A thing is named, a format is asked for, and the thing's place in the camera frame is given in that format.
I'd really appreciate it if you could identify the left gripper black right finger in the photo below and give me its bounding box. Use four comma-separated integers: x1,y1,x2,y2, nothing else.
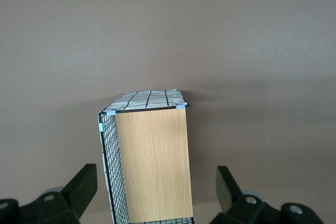
209,165,325,224

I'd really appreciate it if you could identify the black wire mesh basket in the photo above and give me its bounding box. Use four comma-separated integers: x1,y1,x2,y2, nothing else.
97,89,195,224

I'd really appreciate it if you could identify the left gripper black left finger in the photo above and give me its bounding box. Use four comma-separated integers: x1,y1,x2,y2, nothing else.
0,163,99,224

